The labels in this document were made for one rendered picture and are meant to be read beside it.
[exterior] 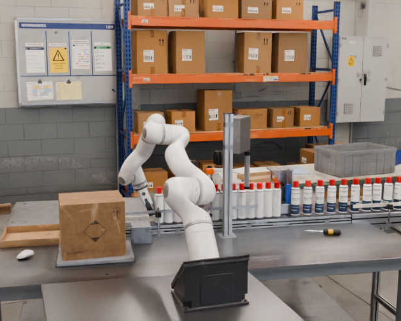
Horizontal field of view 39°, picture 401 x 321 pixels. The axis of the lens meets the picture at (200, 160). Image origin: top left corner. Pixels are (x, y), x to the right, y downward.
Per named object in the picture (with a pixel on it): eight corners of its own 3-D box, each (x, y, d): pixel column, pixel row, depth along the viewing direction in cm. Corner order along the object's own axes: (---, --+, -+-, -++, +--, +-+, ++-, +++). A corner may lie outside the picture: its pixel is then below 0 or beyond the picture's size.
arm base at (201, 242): (221, 277, 237) (212, 236, 246) (237, 260, 222) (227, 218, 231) (178, 281, 230) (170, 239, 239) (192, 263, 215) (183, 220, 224)
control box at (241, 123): (250, 149, 313) (251, 115, 309) (240, 154, 297) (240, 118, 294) (233, 148, 317) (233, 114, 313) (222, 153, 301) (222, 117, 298)
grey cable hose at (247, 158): (248, 188, 312) (249, 150, 309) (250, 189, 309) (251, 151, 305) (242, 188, 312) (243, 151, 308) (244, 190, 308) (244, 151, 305)
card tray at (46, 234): (62, 230, 317) (61, 223, 316) (60, 244, 292) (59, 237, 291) (6, 233, 311) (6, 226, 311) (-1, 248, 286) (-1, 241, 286)
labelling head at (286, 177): (286, 207, 345) (287, 166, 340) (293, 213, 332) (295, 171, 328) (264, 209, 342) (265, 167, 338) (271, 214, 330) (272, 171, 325)
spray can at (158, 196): (163, 221, 317) (163, 185, 314) (164, 223, 312) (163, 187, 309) (154, 221, 316) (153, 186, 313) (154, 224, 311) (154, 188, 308)
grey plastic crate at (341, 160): (366, 165, 530) (367, 142, 526) (396, 172, 494) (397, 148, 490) (312, 169, 508) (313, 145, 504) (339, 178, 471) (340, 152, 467)
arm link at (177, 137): (179, 210, 241) (213, 211, 248) (188, 190, 234) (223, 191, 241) (150, 136, 275) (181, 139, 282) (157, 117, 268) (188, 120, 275)
